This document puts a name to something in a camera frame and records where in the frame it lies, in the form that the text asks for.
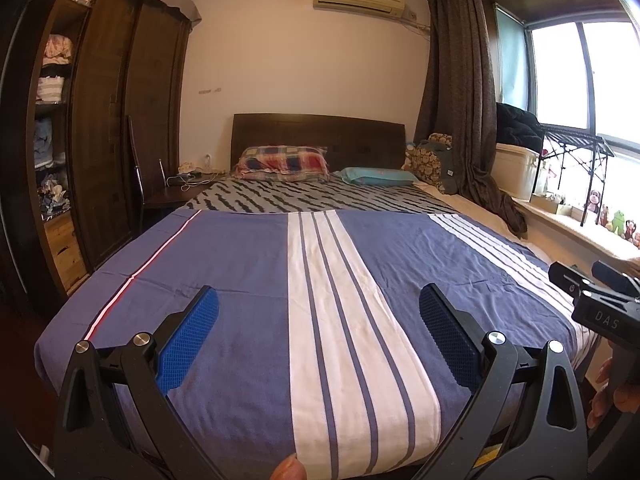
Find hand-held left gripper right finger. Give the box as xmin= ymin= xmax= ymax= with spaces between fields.
xmin=415 ymin=282 xmax=590 ymax=480

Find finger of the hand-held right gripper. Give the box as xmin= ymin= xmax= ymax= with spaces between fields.
xmin=591 ymin=260 xmax=640 ymax=301
xmin=547 ymin=261 xmax=596 ymax=302

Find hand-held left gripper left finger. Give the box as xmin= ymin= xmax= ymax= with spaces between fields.
xmin=50 ymin=285 xmax=226 ymax=480

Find person's right hand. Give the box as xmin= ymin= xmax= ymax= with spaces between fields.
xmin=585 ymin=357 xmax=640 ymax=431

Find person's left hand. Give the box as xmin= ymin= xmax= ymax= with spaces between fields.
xmin=270 ymin=452 xmax=307 ymax=480

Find beige window sill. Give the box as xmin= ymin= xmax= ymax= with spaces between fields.
xmin=515 ymin=195 xmax=640 ymax=267

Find blue white striped blanket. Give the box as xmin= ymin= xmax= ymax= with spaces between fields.
xmin=34 ymin=207 xmax=601 ymax=480

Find white storage box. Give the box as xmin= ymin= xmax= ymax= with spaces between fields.
xmin=494 ymin=142 xmax=542 ymax=202

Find black metal rack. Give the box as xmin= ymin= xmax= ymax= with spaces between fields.
xmin=532 ymin=125 xmax=616 ymax=226

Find dark wooden nightstand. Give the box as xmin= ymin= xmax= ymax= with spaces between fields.
xmin=142 ymin=172 xmax=216 ymax=211

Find black jacket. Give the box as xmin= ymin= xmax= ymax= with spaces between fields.
xmin=495 ymin=102 xmax=546 ymax=151

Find teal pillow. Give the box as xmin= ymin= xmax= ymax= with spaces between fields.
xmin=332 ymin=166 xmax=421 ymax=187

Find brown circle-patterned cushion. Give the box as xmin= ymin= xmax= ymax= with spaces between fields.
xmin=404 ymin=132 xmax=458 ymax=196

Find grey black wavy-patterned sheet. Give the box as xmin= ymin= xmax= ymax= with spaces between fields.
xmin=184 ymin=177 xmax=453 ymax=216

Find window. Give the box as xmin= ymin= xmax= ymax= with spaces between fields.
xmin=525 ymin=19 xmax=640 ymax=161

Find plaid pillow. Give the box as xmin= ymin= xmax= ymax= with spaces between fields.
xmin=235 ymin=145 xmax=332 ymax=183

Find dark brown curtain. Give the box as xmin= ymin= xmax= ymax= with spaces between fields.
xmin=414 ymin=0 xmax=531 ymax=241

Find dark wooden wardrobe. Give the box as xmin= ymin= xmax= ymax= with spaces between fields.
xmin=0 ymin=0 xmax=203 ymax=321

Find teal roller blind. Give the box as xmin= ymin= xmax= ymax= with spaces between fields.
xmin=494 ymin=4 xmax=532 ymax=106

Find dark wooden headboard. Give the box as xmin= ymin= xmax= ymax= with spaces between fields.
xmin=231 ymin=113 xmax=407 ymax=177

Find light blue folded clothes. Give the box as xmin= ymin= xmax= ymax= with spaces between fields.
xmin=34 ymin=119 xmax=68 ymax=168

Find white striped folded clothes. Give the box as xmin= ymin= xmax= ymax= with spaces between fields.
xmin=38 ymin=76 xmax=66 ymax=102

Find pink folded clothes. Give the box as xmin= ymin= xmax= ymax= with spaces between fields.
xmin=42 ymin=34 xmax=76 ymax=67

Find white cable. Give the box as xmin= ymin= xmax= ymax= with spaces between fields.
xmin=177 ymin=157 xmax=222 ymax=187

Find chrome frame chair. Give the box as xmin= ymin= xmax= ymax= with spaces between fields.
xmin=125 ymin=115 xmax=173 ymax=233

